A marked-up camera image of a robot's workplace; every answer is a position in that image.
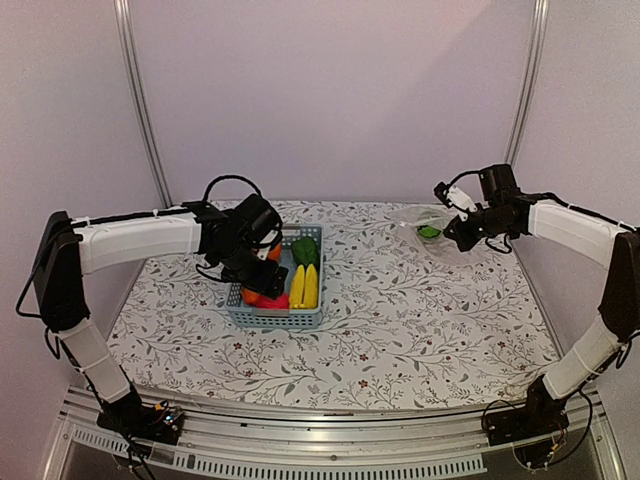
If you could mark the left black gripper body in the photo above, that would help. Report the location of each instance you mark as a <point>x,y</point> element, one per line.
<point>239,267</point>

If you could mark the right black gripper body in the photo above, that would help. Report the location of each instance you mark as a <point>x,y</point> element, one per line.
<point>492,226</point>

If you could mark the blue plastic basket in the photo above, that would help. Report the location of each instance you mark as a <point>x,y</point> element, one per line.
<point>251,317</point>

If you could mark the red toy apple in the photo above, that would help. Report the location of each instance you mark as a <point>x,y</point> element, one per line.
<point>267,303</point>

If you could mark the green toy watermelon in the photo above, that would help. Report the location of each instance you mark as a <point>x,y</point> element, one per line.
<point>428,232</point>

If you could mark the clear zip top bag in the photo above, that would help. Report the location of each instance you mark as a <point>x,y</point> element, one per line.
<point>440,249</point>

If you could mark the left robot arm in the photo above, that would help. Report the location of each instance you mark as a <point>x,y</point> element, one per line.
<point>72,249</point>

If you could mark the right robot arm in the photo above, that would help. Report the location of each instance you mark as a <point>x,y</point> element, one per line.
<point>568,287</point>

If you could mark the orange toy fruit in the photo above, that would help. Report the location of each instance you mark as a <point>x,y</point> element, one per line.
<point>273,253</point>

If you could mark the green orange toy mango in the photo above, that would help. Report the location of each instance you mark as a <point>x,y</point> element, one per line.
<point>250,297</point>

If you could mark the yellow toy banana bunch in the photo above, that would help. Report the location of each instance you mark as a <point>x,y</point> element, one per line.
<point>304,291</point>

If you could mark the floral tablecloth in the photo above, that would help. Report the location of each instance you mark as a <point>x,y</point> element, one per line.
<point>403,326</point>

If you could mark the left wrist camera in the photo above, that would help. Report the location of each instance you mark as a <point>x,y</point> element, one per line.
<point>271,239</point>

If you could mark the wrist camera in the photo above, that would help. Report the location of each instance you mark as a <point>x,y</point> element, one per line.
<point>454,198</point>
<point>271,239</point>

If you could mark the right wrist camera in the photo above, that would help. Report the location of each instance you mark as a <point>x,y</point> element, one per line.
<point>454,198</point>

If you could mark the right aluminium frame post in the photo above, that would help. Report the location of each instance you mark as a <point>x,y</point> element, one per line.
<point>531,71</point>

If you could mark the aluminium frame post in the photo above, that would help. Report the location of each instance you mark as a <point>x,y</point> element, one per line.
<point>133,73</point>
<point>531,71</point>

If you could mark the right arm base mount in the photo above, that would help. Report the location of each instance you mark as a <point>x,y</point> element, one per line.
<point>540,415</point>

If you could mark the aluminium front rail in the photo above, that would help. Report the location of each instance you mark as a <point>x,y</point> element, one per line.
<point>235,440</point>

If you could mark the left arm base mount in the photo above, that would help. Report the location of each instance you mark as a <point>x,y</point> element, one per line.
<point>145,417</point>

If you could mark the left aluminium frame post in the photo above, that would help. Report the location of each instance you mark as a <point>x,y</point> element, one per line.
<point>133,73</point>

